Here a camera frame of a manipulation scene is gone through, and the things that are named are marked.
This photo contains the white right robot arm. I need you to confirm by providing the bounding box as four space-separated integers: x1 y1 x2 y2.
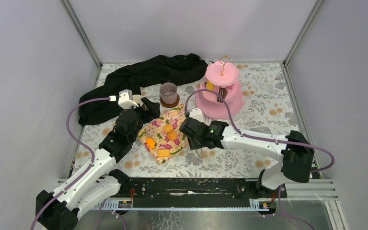
179 117 314 197

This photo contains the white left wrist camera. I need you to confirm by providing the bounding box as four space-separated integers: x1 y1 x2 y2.
109 89 140 109

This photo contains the floral serving tray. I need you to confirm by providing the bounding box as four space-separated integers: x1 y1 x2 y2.
138 104 188 164

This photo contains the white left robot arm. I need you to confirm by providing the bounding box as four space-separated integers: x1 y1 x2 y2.
30 96 161 230

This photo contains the orange fish-shaped cookie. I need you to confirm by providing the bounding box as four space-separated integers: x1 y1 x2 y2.
146 138 156 150

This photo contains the black cloth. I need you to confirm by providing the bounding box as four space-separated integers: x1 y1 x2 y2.
79 54 208 126

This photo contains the yellow wafer biscuit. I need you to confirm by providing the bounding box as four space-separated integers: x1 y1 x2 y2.
205 80 215 91

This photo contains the floral tablecloth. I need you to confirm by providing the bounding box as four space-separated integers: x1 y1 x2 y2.
69 63 299 178

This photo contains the brown round coaster right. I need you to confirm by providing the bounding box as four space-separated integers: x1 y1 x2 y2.
159 94 181 109

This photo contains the chocolate wafer biscuit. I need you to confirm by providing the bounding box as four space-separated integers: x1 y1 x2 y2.
217 87 228 103

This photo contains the orange square cracker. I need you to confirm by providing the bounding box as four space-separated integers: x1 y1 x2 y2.
157 149 170 158

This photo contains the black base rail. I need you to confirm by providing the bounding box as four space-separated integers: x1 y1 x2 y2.
112 177 287 209

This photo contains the pink three-tier cake stand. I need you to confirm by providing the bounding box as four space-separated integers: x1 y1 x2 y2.
195 55 244 119

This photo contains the small orange cookie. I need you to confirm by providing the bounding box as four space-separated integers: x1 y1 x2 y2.
168 131 178 140

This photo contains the purple mug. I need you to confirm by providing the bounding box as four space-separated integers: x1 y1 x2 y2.
160 82 178 105

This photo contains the white paper cup black base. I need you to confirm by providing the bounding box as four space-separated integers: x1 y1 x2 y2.
132 94 143 107

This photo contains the round orange cookie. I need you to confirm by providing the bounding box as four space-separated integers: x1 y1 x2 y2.
163 124 174 133

